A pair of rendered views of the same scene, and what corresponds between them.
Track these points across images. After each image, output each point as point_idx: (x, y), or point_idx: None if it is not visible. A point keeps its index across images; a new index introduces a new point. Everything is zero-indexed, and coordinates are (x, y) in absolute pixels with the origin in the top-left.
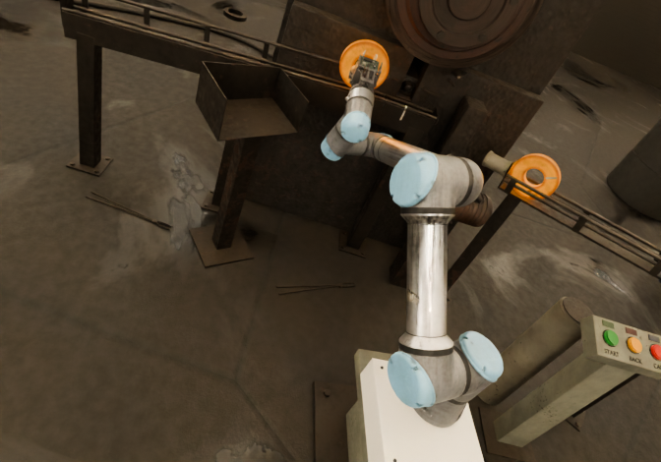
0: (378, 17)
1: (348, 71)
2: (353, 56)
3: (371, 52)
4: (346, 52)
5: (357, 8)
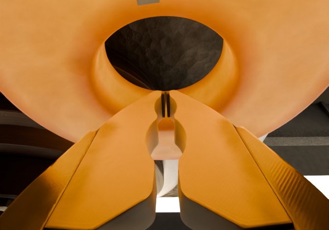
0: (157, 30)
1: (281, 33)
2: (245, 115)
3: (160, 145)
4: (286, 119)
5: (204, 31)
